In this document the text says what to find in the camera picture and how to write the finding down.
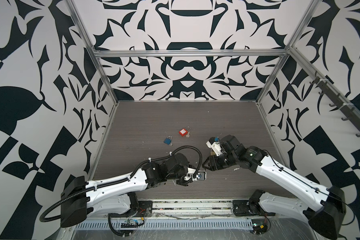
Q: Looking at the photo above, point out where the black corrugated cable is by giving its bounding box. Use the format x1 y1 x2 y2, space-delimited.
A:
107 212 133 237

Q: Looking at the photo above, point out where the blue padlock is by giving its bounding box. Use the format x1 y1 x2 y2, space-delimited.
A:
163 136 173 146

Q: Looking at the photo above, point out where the right circuit board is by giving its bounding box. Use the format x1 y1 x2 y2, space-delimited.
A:
250 221 270 236

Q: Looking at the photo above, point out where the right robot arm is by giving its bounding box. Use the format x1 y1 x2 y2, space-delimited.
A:
202 135 351 240

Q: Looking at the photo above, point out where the white cable duct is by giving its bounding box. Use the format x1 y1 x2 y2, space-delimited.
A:
75 219 253 231

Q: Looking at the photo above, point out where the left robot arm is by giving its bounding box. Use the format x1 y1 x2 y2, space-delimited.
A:
39 146 206 228

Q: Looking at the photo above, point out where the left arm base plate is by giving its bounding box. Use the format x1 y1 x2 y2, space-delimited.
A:
133 201 153 218

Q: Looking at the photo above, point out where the circuit board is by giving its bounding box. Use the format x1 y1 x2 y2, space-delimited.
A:
250 221 270 236
120 218 145 228

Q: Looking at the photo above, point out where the wall hook rack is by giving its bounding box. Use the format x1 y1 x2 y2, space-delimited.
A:
310 71 360 138

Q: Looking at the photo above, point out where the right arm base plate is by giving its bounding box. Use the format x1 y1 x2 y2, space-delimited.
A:
232 200 276 217

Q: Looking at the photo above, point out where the red padlock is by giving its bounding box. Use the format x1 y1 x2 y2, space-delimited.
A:
179 126 191 137

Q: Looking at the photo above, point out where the left circuit board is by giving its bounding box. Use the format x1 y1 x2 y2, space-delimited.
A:
120 218 145 228

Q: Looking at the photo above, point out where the aluminium front rail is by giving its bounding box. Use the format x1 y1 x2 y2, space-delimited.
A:
64 197 320 220

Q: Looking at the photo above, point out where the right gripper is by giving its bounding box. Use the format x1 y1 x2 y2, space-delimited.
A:
200 153 238 171

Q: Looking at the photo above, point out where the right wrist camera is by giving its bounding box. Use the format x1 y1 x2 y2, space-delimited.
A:
206 137 223 156

